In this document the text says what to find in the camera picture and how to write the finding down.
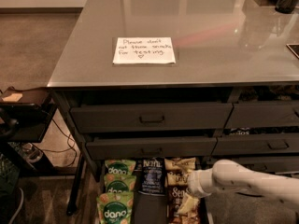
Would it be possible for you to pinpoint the white handwritten paper note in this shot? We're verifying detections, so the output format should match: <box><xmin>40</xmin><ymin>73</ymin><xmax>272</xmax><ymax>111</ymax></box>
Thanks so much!
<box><xmin>113</xmin><ymin>37</ymin><xmax>176</xmax><ymax>64</ymax></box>

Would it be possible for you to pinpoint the grey middle right drawer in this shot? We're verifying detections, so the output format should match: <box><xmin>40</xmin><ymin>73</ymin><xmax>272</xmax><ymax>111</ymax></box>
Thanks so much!
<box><xmin>212</xmin><ymin>133</ymin><xmax>299</xmax><ymax>156</ymax></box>

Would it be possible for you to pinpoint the open bottom left drawer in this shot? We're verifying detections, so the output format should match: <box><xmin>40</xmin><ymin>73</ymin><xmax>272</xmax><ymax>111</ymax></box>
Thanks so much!
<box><xmin>102</xmin><ymin>158</ymin><xmax>209</xmax><ymax>224</ymax></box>

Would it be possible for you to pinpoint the green dang bag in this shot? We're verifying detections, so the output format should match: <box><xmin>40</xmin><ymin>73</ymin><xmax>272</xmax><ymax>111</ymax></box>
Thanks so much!
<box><xmin>96</xmin><ymin>192</ymin><xmax>134</xmax><ymax>224</ymax></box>
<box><xmin>105</xmin><ymin>160</ymin><xmax>135</xmax><ymax>175</ymax></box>
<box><xmin>104</xmin><ymin>174</ymin><xmax>136</xmax><ymax>193</ymax></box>

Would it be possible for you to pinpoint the grey top right drawer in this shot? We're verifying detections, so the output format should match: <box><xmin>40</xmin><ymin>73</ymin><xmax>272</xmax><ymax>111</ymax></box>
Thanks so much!
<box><xmin>226</xmin><ymin>101</ymin><xmax>299</xmax><ymax>129</ymax></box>

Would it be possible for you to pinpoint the grey top left drawer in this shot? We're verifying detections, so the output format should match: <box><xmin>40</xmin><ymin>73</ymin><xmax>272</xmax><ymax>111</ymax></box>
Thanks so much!
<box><xmin>70</xmin><ymin>103</ymin><xmax>233</xmax><ymax>133</ymax></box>

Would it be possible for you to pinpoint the dark tablet on counter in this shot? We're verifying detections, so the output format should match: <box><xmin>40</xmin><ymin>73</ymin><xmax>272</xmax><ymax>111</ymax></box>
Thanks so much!
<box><xmin>286</xmin><ymin>44</ymin><xmax>299</xmax><ymax>59</ymax></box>

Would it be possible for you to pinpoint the white cable bottom left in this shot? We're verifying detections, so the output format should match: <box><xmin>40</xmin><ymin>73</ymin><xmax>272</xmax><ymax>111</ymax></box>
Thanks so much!
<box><xmin>7</xmin><ymin>187</ymin><xmax>25</xmax><ymax>224</ymax></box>

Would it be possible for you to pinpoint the brown sea salt bag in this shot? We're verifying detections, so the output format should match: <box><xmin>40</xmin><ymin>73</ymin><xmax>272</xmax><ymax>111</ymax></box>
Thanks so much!
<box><xmin>167</xmin><ymin>186</ymin><xmax>201</xmax><ymax>224</ymax></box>

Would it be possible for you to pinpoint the black side cart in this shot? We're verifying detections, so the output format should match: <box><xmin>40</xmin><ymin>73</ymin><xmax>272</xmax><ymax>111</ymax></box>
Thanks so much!
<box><xmin>0</xmin><ymin>87</ymin><xmax>57</xmax><ymax>175</ymax></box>

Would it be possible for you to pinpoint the grey bottom right drawer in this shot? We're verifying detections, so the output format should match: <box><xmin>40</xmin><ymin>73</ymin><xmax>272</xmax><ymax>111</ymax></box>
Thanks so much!
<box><xmin>201</xmin><ymin>156</ymin><xmax>299</xmax><ymax>174</ymax></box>

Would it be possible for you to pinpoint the blue Kettle chip bag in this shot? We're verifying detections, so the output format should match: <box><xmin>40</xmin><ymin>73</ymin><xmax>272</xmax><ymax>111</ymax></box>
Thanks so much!
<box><xmin>139</xmin><ymin>158</ymin><xmax>164</xmax><ymax>196</ymax></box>

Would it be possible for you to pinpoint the black desk leg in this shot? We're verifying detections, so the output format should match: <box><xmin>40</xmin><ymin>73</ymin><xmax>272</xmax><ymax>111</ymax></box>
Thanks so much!
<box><xmin>66</xmin><ymin>155</ymin><xmax>84</xmax><ymax>217</ymax></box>

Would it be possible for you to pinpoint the brown snack bag middle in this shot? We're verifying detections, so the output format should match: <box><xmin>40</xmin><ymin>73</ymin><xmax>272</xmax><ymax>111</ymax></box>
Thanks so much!
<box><xmin>167</xmin><ymin>171</ymin><xmax>189</xmax><ymax>186</ymax></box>

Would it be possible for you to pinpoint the grey drawer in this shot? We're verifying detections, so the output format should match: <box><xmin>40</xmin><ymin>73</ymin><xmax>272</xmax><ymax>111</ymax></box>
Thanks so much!
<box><xmin>226</xmin><ymin>101</ymin><xmax>299</xmax><ymax>129</ymax></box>
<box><xmin>212</xmin><ymin>133</ymin><xmax>299</xmax><ymax>156</ymax></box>
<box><xmin>70</xmin><ymin>103</ymin><xmax>233</xmax><ymax>133</ymax></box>
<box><xmin>86</xmin><ymin>136</ymin><xmax>217</xmax><ymax>160</ymax></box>
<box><xmin>201</xmin><ymin>156</ymin><xmax>299</xmax><ymax>174</ymax></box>

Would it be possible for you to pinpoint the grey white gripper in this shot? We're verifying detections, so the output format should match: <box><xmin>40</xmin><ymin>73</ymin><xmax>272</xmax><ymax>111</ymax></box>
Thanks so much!
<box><xmin>178</xmin><ymin>169</ymin><xmax>215</xmax><ymax>215</ymax></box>

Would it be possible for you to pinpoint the grey middle left drawer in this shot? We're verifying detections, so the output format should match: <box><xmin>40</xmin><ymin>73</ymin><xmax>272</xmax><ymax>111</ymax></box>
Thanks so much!
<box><xmin>86</xmin><ymin>136</ymin><xmax>217</xmax><ymax>160</ymax></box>

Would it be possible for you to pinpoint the snack bag in right drawer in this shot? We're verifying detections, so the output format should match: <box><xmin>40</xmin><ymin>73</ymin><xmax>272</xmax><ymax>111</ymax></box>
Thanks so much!
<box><xmin>228</xmin><ymin>128</ymin><xmax>250</xmax><ymax>135</ymax></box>

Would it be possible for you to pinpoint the green dang bag rear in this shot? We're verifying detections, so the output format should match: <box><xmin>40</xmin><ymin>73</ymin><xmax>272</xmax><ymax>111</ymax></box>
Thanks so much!
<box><xmin>105</xmin><ymin>160</ymin><xmax>135</xmax><ymax>175</ymax></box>

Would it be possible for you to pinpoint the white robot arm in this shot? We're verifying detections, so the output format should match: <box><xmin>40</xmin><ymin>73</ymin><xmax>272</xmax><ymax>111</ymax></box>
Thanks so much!
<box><xmin>178</xmin><ymin>160</ymin><xmax>299</xmax><ymax>214</ymax></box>

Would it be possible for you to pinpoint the black cable left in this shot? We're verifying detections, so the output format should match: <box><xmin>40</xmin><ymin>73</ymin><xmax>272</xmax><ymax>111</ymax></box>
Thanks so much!
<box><xmin>40</xmin><ymin>117</ymin><xmax>78</xmax><ymax>168</ymax></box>

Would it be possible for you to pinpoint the green dang bag front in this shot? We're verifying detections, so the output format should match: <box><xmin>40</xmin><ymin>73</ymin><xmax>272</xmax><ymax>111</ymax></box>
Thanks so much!
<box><xmin>96</xmin><ymin>192</ymin><xmax>134</xmax><ymax>224</ymax></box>

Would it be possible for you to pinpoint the green dang bag middle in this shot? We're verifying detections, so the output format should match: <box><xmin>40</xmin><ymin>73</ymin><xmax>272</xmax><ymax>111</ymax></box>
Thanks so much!
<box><xmin>104</xmin><ymin>174</ymin><xmax>136</xmax><ymax>193</ymax></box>

